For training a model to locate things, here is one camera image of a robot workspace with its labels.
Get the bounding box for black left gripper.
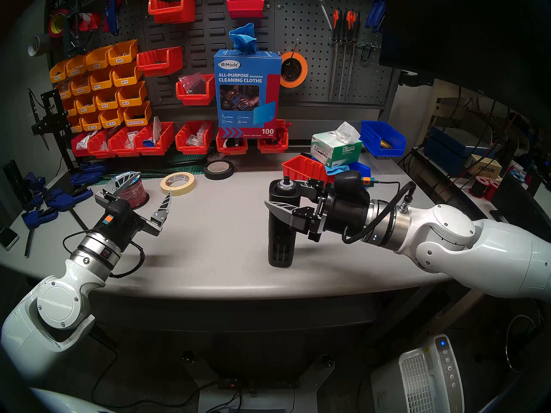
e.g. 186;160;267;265
95;170;172;251

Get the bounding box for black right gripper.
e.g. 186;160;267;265
264;179;371;243

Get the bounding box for black cylindrical screwdriver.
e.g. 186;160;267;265
268;176;303;268

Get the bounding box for orange black screwdriver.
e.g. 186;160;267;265
347;11;362;101
339;10;356;101
329;9;344;102

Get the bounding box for red plastic storage bin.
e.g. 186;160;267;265
175;120;213;155
134;122;175;156
257;120;291;154
87;129;116;159
216;128;249;155
176;74;216;106
70;132;93;157
282;155;334;184
136;46;184;77
108;126;140;157
148;0;197;24
226;0;265;20

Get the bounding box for beige masking tape roll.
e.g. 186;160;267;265
160;172;196;197

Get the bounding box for green cutting mat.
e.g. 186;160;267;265
93;152;207;185

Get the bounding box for blue bar clamp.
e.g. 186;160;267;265
70;160;108;187
45;186;93;213
24;171;48;197
21;208;59;259

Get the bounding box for green white tissue box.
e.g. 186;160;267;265
311;122;363;166

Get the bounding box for small blue plastic bin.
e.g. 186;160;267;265
344;160;371;180

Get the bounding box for black tape roll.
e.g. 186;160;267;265
203;159;235;180

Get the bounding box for large blue plastic bin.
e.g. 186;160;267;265
361;120;407;158

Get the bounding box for blue cleaning cloths box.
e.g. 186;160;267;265
214;49;282;138

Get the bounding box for black metal stand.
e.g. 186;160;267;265
28;89;80;172

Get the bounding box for orange tape roll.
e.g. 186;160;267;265
280;52;309;89

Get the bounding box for black upright device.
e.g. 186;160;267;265
2;159;33;206

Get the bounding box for smartphone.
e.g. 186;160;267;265
0;226;20;251

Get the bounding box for dark perforated pegboard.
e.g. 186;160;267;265
274;0;399;107

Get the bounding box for dark blue case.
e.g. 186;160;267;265
423;126;495;176

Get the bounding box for blue microfiber cloth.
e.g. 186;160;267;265
228;23;259;55

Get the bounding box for red white striped tape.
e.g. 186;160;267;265
71;11;104;33

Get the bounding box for red thread spool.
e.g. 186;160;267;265
469;176;500;202

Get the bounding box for red yellow tape roll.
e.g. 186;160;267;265
47;9;69;39

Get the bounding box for brown cardboard box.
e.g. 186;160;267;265
467;154;503;179

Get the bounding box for black power strip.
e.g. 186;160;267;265
217;376;300;391

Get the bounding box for white robot torso shell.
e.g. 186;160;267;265
30;386;117;413

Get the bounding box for white air purifier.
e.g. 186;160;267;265
370;334;465;413

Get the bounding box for black computer monitor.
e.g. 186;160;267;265
379;0;551;129

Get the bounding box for red wire spool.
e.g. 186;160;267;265
113;171;150;210

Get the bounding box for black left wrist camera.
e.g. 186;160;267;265
102;197;133;226

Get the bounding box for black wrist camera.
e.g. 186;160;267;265
102;197;133;226
334;170;376;193

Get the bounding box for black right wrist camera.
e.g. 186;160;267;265
334;170;376;193

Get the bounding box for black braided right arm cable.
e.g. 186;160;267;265
342;181;417;245

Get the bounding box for dark louvered wall panel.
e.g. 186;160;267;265
140;0;276;105

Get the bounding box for grey duct tape roll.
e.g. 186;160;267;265
28;33;52;57

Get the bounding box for blue handled hanging tool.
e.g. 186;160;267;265
105;0;121;36

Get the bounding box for purple handled scissors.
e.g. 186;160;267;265
311;0;334;30

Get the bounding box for blue handled pliers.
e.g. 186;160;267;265
365;0;387;33

